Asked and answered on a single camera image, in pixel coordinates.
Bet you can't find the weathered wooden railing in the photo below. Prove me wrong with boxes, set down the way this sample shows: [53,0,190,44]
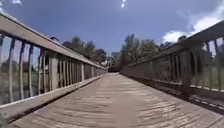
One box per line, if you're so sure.
[0,12,109,124]
[119,20,224,114]

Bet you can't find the wooden plank bridge deck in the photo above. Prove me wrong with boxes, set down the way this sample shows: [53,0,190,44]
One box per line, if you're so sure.
[9,72,224,128]

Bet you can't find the group of green trees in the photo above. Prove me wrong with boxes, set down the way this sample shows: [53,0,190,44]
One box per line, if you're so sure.
[110,33,174,69]
[49,35,108,66]

